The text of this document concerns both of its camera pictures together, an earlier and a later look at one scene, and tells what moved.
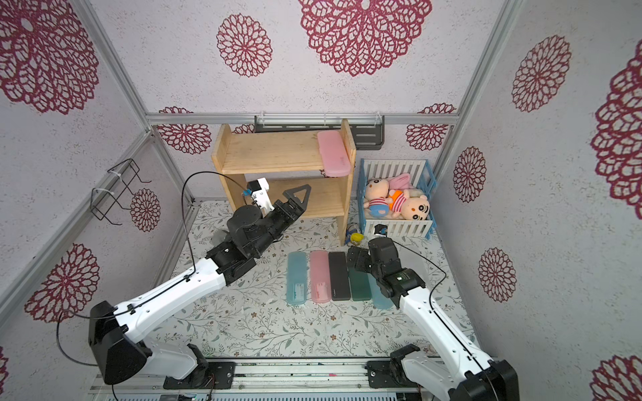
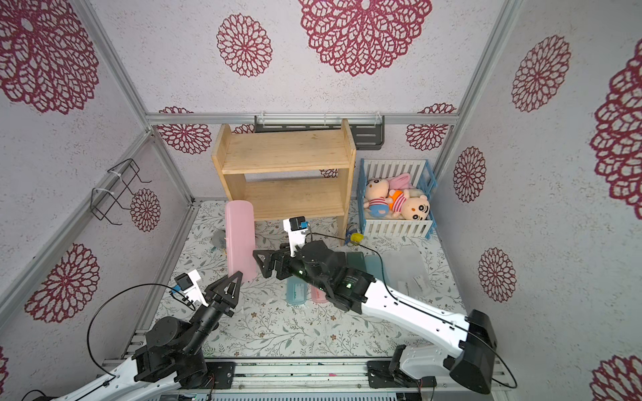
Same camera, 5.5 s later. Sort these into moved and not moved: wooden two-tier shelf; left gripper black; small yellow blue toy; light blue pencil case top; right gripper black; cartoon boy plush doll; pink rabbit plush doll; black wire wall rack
Moved: right gripper black; left gripper black
Not moved: cartoon boy plush doll; black wire wall rack; light blue pencil case top; pink rabbit plush doll; wooden two-tier shelf; small yellow blue toy
